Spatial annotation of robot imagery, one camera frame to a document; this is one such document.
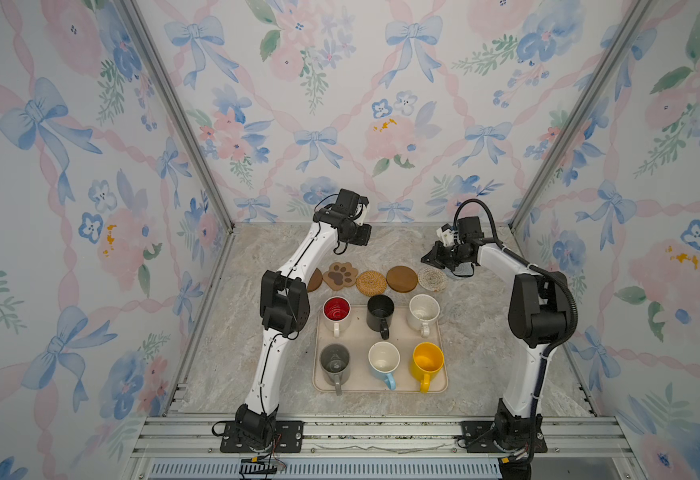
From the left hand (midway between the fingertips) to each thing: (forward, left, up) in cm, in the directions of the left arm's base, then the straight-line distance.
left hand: (369, 233), depth 97 cm
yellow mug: (-36, -16, -14) cm, 42 cm away
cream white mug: (-21, -17, -14) cm, 31 cm away
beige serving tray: (-30, +3, -15) cm, 34 cm away
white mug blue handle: (-36, -4, -15) cm, 39 cm away
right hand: (-4, -18, -7) cm, 20 cm away
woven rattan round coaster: (-9, -1, -16) cm, 18 cm away
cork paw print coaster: (-6, +10, -15) cm, 19 cm away
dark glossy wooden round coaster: (-8, +18, -15) cm, 25 cm away
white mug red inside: (-22, +10, -13) cm, 27 cm away
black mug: (-22, -3, -14) cm, 26 cm away
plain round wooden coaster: (-8, -11, -15) cm, 20 cm away
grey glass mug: (-37, +10, -12) cm, 41 cm away
